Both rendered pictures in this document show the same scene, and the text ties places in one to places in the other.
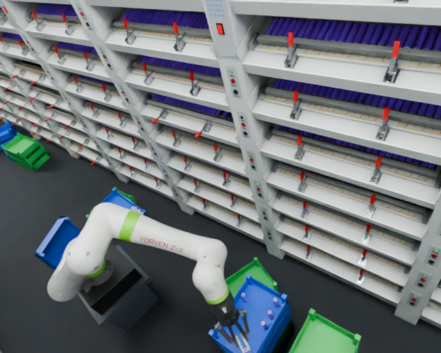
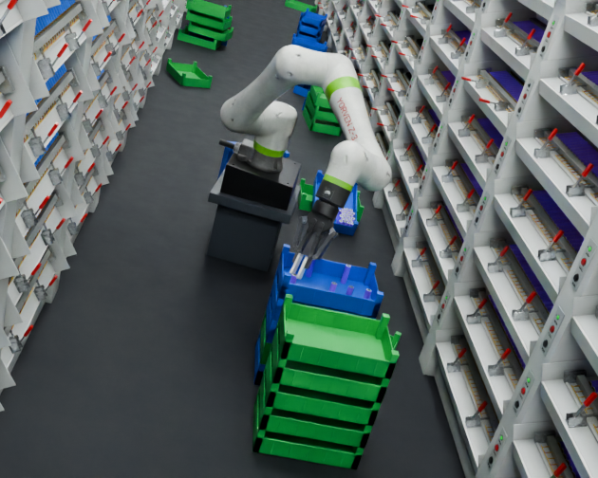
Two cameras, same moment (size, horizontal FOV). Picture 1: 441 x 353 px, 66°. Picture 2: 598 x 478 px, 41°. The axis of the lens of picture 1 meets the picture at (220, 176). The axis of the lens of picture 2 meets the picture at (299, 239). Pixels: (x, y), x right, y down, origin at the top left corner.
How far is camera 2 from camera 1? 1.65 m
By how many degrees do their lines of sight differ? 32
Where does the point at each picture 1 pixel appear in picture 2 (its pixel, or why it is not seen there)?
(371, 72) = not seen: outside the picture
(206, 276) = (349, 145)
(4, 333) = (125, 167)
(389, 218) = (553, 270)
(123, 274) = (278, 180)
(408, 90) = not seen: outside the picture
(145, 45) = not seen: outside the picture
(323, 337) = (365, 348)
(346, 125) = (591, 111)
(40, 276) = (202, 174)
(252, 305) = (343, 288)
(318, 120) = (577, 101)
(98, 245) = (310, 63)
